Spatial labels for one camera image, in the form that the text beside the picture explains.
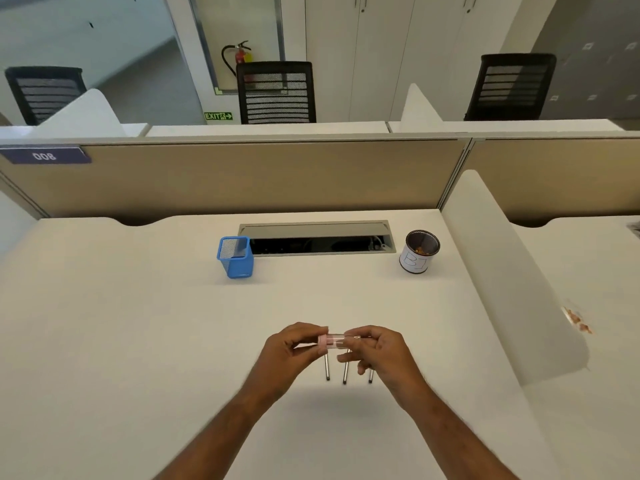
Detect white curved side divider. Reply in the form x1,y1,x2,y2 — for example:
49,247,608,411
441,170,591,387
400,83,473,134
37,88,128,139

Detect blue number plate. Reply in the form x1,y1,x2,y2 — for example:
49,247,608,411
0,147,93,165

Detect red fire extinguisher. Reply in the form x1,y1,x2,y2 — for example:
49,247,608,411
221,41,255,80

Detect grey locker wall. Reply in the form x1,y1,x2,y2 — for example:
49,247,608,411
530,0,640,120

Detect person's right forearm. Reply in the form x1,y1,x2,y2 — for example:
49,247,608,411
395,386,523,480

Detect person's right hand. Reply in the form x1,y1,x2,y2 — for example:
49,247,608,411
337,325,432,412

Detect beige desk partition panel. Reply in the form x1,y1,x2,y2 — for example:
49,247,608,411
0,138,473,227
465,137,640,228

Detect blue mesh pen holder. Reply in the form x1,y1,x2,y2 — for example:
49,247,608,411
216,236,255,280

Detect person's left forearm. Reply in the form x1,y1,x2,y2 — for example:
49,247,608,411
152,381,291,480

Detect person's left hand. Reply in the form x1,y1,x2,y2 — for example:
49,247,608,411
248,322,331,403

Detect black mesh cup white label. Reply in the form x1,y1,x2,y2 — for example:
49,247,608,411
399,230,441,275

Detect white tall cabinet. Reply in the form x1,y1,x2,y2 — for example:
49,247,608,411
281,0,536,123

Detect pink and clear small tube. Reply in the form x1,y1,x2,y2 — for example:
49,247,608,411
318,333,362,348

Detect black mesh office chair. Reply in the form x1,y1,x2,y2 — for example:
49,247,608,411
235,61,317,125
4,66,88,126
464,53,558,121

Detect brown crumbs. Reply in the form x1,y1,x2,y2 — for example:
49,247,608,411
561,305,597,335

